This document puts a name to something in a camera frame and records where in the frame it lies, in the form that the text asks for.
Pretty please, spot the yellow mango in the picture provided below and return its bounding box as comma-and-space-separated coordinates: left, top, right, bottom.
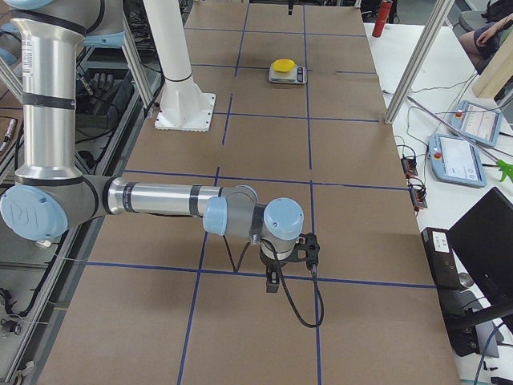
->
270, 59, 296, 74

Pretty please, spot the silver digital kitchen scale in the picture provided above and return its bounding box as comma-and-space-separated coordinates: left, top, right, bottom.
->
269, 65, 307, 84

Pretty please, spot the red bottle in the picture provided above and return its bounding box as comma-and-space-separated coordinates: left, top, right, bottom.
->
371, 0, 393, 38

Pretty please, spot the brown paper table cover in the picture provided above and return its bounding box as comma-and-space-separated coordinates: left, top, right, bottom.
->
38, 2, 459, 384

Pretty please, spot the black box with label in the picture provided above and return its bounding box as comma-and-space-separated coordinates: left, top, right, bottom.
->
421, 227, 460, 290

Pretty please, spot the right orange connector board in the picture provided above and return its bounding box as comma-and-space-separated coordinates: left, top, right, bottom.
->
406, 177, 427, 213

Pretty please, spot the orange connector board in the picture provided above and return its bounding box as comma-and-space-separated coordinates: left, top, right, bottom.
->
406, 177, 427, 213
401, 155, 418, 178

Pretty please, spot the left orange connector board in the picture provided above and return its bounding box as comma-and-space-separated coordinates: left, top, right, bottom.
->
401, 155, 418, 178

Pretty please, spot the seated person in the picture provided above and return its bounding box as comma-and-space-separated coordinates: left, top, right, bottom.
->
458, 1, 512, 75

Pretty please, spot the near teach pendant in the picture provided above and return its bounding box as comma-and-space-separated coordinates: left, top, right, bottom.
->
428, 134, 487, 188

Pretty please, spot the teach pendant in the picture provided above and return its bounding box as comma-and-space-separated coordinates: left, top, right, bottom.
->
450, 100, 503, 148
428, 134, 487, 188

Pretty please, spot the black monitor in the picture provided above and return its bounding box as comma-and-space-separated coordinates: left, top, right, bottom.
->
448, 187, 512, 304

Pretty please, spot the far teach pendant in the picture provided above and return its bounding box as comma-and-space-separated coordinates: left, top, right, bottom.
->
450, 100, 503, 148

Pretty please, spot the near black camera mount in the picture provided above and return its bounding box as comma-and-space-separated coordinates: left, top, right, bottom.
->
295, 233, 320, 278

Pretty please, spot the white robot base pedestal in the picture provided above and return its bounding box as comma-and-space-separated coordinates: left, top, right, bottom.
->
143, 0, 216, 132

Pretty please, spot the aluminium frame post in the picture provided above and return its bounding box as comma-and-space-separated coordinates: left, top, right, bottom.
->
384, 0, 454, 124

